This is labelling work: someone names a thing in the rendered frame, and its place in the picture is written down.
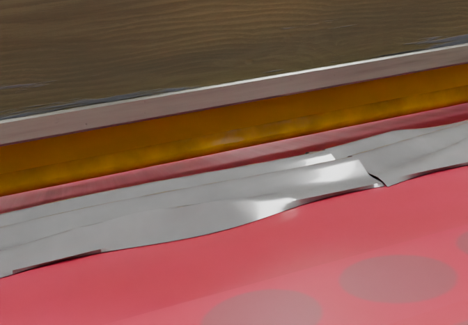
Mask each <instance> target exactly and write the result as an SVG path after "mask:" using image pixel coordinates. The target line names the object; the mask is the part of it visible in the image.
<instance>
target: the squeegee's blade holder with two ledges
mask: <svg viewBox="0 0 468 325"><path fill-rule="evenodd" d="M467 63H468V43H464V44H459V45H451V46H446V47H438V48H434V49H426V50H421V51H413V52H409V53H404V54H396V55H392V56H384V57H379V58H372V59H367V60H362V61H355V62H349V63H341V64H337V65H329V66H324V67H320V68H312V69H307V70H300V71H295V72H287V73H283V74H275V75H270V76H266V77H258V78H253V79H245V80H240V81H232V82H228V83H223V84H215V85H211V86H203V87H198V88H190V89H186V90H178V91H173V92H169V93H161V94H156V95H148V96H143V97H135V98H131V99H126V100H118V101H114V102H106V103H101V104H94V105H89V106H81V107H77V108H72V109H64V110H60V111H51V112H47V113H39V114H34V115H29V116H22V117H17V118H9V119H5V120H0V147H1V146H6V145H13V144H18V143H25V142H29V141H37V140H40V139H45V138H52V137H57V136H64V135H68V134H76V133H80V132H87V131H91V130H96V129H103V128H108V127H115V126H119V125H126V124H130V123H135V122H142V121H147V120H154V119H158V118H165V117H170V116H177V115H181V114H186V113H193V112H197V111H204V110H209V109H216V108H221V107H225V106H232V105H236V104H244V103H248V102H255V101H260V100H267V99H272V98H275V97H283V96H287V95H294V94H299V93H306V92H311V91H315V90H322V89H326V88H333V87H338V86H345V85H350V84H357V83H361V82H365V81H373V80H377V79H384V78H389V77H396V76H400V75H405V74H412V73H416V72H424V71H428V70H435V69H440V68H447V67H451V66H456V65H463V64H467Z"/></svg>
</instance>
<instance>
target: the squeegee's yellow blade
mask: <svg viewBox="0 0 468 325"><path fill-rule="evenodd" d="M466 85H468V63H467V64H463V65H456V66H451V67H447V68H440V69H435V70H428V71H424V72H416V73H412V74H405V75H400V76H396V77H389V78H384V79H377V80H373V81H365V82H361V83H357V84H350V85H345V86H338V87H333V88H326V89H322V90H315V91H311V92H306V93H299V94H294V95H287V96H283V97H275V98H272V99H267V100H260V101H255V102H248V103H244V104H236V105H232V106H225V107H221V108H216V109H209V110H204V111H197V112H193V113H186V114H181V115H177V116H170V117H165V118H158V119H154V120H147V121H142V122H135V123H130V124H126V125H119V126H115V127H108V128H103V129H96V130H91V131H87V132H80V133H76V134H68V135H64V136H57V137H52V138H45V139H40V140H37V141H29V142H25V143H18V144H13V145H6V146H1V147H0V174H3V173H9V172H13V171H20V170H24V169H28V168H35V167H39V166H46V165H50V164H57V163H61V162H65V161H72V160H76V159H83V158H87V157H94V156H98V155H101V154H109V153H112V152H119V151H124V150H130V149H134V148H141V147H145V146H149V145H156V144H160V143H166V142H171V141H177V140H181V139H186V138H192V137H196V136H203V135H207V134H213V133H218V132H225V131H228V130H233V129H239V128H243V127H250V126H254V125H261V124H265V123H269V122H276V121H280V120H287V119H291V118H298V117H302V116H309V115H313V114H317V113H324V112H328V111H334V110H338V109H345V108H349V107H353V106H360V105H364V104H371V103H375V102H381V101H386V100H392V99H396V98H400V97H407V96H411V95H418V94H422V93H429V92H433V91H437V90H444V89H448V88H455V87H458V86H466Z"/></svg>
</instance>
